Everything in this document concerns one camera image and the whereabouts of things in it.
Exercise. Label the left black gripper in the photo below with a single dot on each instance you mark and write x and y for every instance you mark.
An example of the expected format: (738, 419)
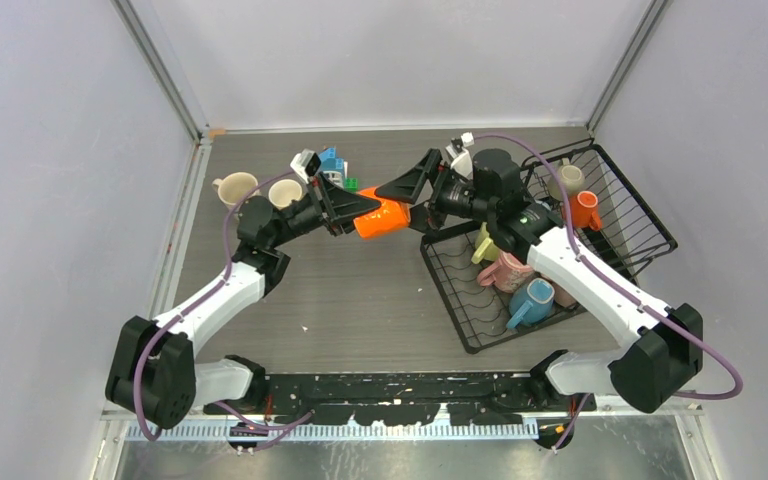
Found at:
(333, 205)

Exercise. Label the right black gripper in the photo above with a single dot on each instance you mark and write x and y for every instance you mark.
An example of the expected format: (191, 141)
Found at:
(409, 188)

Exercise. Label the orange mug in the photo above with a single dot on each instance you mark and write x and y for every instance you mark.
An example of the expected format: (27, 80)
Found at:
(391, 216)

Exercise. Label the yellow mug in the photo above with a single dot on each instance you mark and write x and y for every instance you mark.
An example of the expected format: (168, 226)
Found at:
(283, 193)

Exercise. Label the lime green mug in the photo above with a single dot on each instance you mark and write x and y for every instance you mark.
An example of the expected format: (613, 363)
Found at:
(485, 248)

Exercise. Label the cream patterned mug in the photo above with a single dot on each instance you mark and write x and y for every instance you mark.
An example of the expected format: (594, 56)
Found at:
(234, 187)

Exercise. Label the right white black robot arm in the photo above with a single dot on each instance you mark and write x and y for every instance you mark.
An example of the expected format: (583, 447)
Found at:
(658, 349)

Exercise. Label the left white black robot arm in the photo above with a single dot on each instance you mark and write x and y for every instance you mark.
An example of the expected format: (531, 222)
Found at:
(154, 373)

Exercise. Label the green toy brick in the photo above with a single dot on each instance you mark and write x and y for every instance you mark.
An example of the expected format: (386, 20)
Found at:
(351, 184)

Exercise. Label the blue white toy house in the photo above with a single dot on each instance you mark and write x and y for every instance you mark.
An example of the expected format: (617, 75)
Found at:
(333, 166)

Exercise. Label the small beige cup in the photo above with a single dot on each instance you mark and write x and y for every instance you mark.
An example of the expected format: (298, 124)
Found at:
(568, 181)

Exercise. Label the blue mug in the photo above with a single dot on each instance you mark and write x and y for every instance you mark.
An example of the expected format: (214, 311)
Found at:
(530, 304)

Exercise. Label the small orange cup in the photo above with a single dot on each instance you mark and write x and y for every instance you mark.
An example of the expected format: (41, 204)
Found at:
(584, 210)

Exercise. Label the light pink mug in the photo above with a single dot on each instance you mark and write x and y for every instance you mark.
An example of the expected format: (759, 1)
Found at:
(562, 297)

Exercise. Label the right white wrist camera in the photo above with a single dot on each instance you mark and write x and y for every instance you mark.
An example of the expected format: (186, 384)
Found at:
(460, 159)

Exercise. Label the black wire dish rack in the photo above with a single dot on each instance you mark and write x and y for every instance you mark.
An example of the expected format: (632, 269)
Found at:
(631, 238)

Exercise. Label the aluminium rail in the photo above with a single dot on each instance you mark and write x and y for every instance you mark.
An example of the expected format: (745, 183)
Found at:
(440, 427)

